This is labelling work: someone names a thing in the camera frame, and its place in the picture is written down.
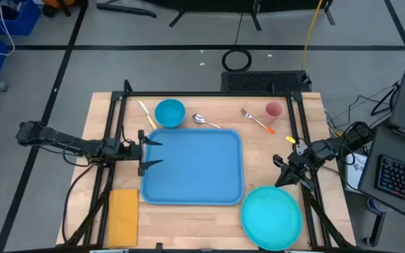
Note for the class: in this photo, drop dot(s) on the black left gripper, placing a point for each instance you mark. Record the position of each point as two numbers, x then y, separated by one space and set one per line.
130 150

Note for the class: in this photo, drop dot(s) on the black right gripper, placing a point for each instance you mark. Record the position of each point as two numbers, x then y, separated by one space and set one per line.
299 161

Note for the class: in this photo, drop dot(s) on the blue plastic bowl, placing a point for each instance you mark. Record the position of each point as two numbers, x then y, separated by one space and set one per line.
169 113

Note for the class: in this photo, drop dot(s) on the teal plastic plate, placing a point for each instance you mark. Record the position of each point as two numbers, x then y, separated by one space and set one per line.
271 218

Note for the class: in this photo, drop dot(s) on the blue plastic tray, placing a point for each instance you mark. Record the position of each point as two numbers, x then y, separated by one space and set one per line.
195 168

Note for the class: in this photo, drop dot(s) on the pink plastic cup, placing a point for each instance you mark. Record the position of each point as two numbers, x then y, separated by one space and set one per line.
273 112

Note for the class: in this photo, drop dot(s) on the yellow cloth napkin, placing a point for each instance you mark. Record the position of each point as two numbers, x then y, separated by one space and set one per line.
123 218

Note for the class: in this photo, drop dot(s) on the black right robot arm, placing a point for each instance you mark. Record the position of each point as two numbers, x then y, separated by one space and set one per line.
357 135

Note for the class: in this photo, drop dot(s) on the yellow tag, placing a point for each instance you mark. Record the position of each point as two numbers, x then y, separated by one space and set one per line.
290 139

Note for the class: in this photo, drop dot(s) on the white printed paper sheet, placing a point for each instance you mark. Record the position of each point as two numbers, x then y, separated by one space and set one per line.
357 172

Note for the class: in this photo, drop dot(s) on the white and blue can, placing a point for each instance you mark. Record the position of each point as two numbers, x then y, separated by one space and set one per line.
374 206

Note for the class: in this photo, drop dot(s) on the grey desk with keyboard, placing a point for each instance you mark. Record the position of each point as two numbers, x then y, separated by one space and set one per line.
374 147

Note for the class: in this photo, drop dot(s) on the black perforated computer case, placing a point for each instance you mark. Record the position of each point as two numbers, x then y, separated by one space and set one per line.
258 81

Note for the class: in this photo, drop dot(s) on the backlit computer keyboard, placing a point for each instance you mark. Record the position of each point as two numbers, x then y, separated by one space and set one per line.
399 179

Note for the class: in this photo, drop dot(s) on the black flat floor bar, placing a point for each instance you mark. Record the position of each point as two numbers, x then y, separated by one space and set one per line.
125 9

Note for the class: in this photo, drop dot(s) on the black partition screen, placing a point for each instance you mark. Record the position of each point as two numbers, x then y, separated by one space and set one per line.
223 4

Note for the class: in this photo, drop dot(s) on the orange and black bag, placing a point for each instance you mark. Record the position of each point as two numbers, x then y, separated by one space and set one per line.
58 3

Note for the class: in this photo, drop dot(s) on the large blue storage bin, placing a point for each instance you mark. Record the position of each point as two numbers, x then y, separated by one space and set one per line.
26 21

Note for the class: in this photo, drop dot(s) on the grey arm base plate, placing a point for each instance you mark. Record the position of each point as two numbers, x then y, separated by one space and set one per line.
301 149

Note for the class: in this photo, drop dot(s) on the black metal table frame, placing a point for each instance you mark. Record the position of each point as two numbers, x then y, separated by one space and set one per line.
206 93

